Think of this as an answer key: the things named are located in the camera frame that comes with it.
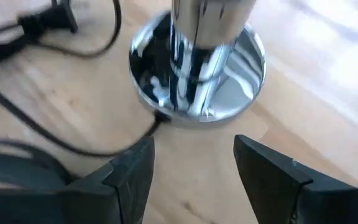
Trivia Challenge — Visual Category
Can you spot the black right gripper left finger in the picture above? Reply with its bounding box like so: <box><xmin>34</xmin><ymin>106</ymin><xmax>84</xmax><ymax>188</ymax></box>
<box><xmin>0</xmin><ymin>136</ymin><xmax>155</xmax><ymax>224</ymax></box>

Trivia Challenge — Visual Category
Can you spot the chrome lamp socket base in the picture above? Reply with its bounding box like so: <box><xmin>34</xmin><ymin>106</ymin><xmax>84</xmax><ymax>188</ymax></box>
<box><xmin>128</xmin><ymin>0</ymin><xmax>267</xmax><ymax>129</ymax></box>

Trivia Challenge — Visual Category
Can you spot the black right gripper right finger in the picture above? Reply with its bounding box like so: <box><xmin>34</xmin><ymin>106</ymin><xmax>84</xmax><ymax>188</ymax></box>
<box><xmin>233</xmin><ymin>134</ymin><xmax>358</xmax><ymax>224</ymax></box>

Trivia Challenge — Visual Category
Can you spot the black lamp power cord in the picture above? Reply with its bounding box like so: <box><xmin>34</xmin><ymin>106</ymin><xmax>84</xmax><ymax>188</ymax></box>
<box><xmin>0</xmin><ymin>0</ymin><xmax>172</xmax><ymax>190</ymax></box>

